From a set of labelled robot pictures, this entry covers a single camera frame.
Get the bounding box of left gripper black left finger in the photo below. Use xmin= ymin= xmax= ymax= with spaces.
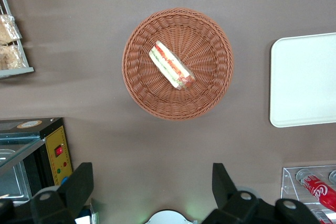
xmin=29 ymin=162 xmax=95 ymax=224

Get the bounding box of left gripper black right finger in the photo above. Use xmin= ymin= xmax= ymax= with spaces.
xmin=201 ymin=163 xmax=275 ymax=224

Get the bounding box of triangle sandwich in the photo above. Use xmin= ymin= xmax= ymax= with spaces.
xmin=149 ymin=40 xmax=196 ymax=90

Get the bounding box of cream plastic tray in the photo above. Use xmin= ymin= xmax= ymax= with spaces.
xmin=269 ymin=32 xmax=336 ymax=128

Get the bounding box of tray of packaged snacks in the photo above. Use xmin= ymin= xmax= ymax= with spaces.
xmin=0 ymin=0 xmax=35 ymax=79

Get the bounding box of large round brown wicker basket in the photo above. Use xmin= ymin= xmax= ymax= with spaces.
xmin=121 ymin=7 xmax=234 ymax=122

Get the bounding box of black food warmer yellow panel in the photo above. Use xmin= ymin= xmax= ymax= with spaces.
xmin=0 ymin=117 xmax=77 ymax=209

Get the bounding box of clear acrylic bottle rack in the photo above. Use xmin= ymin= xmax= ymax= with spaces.
xmin=280 ymin=165 xmax=336 ymax=224

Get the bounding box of steel warmer pan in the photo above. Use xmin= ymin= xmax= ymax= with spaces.
xmin=0 ymin=149 xmax=30 ymax=205

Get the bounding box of clear rice cracker bag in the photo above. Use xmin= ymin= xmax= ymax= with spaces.
xmin=0 ymin=14 xmax=22 ymax=45
xmin=0 ymin=45 xmax=27 ymax=70

